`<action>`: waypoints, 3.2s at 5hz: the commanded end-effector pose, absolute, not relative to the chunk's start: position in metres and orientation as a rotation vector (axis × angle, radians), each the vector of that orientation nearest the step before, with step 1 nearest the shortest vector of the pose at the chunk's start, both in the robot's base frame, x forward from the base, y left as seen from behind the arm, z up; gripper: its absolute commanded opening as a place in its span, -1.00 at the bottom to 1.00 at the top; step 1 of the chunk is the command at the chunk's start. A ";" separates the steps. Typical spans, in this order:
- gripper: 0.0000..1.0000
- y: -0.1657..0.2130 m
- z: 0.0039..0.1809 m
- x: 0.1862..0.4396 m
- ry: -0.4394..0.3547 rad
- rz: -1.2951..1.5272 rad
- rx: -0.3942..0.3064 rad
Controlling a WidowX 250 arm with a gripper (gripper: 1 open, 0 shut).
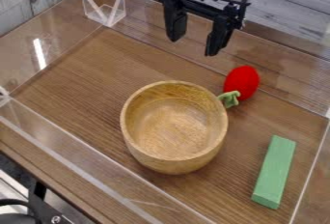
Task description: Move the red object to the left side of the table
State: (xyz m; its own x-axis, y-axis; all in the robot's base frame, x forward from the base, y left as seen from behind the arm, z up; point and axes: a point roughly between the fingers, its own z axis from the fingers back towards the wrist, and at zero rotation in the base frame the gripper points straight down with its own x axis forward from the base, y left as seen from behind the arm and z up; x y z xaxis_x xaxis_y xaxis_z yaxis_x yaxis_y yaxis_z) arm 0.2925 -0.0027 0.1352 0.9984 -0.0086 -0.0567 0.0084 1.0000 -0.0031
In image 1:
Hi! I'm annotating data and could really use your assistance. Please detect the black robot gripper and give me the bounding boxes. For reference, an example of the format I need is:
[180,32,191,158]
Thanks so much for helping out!
[162,0,249,56]

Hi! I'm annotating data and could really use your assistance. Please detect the red plush strawberry toy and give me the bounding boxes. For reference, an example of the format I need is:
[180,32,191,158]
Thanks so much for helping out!
[217,66,260,108]

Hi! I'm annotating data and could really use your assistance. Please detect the round wooden bowl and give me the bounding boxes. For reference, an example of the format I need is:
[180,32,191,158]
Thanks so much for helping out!
[120,80,228,175]

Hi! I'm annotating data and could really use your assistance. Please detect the clear acrylic tray walls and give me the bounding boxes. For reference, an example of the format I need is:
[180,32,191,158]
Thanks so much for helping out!
[0,0,330,224]

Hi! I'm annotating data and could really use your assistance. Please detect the green rectangular foam block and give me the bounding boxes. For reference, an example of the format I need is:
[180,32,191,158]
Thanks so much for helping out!
[251,135,296,210]

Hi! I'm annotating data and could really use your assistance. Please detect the black metal table bracket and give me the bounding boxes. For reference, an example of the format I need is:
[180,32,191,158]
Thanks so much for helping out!
[28,182,73,224]

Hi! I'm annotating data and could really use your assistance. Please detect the black cable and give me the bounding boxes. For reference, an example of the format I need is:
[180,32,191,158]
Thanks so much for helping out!
[0,198,44,224]

